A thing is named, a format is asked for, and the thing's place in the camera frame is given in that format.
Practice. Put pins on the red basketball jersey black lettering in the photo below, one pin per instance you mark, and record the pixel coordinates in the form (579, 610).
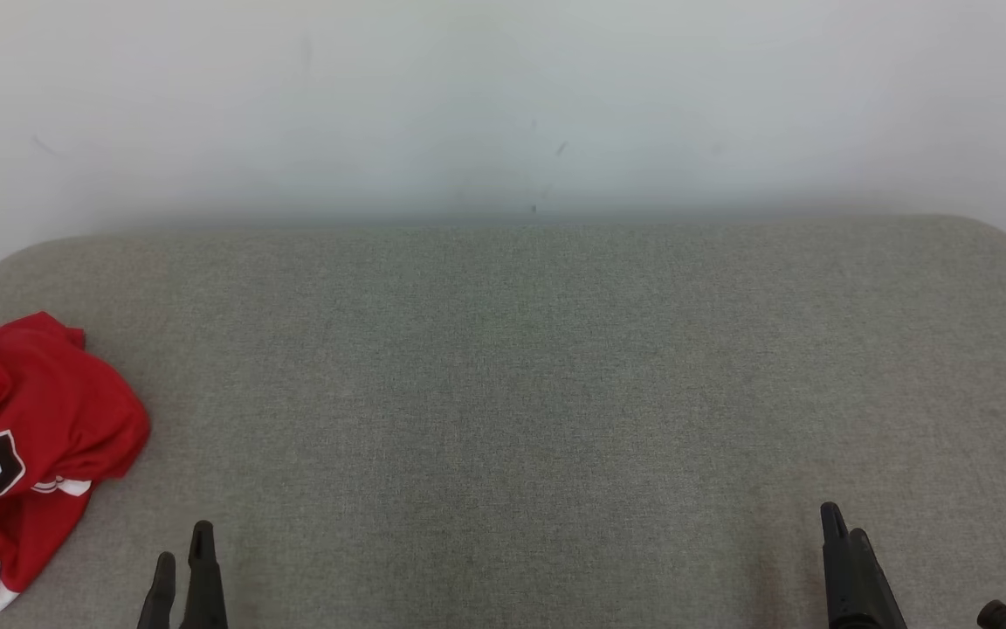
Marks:
(40, 402)

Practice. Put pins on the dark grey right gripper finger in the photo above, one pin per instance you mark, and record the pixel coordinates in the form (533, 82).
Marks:
(838, 577)
(874, 598)

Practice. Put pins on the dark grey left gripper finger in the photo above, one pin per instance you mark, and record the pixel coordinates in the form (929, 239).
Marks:
(158, 603)
(203, 585)

